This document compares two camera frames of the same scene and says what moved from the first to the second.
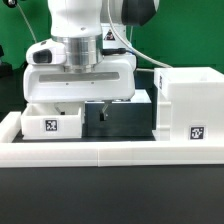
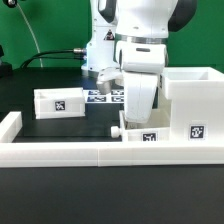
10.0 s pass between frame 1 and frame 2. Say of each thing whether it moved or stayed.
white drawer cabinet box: stayed
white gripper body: moved
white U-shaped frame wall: stayed
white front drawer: moved
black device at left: stayed
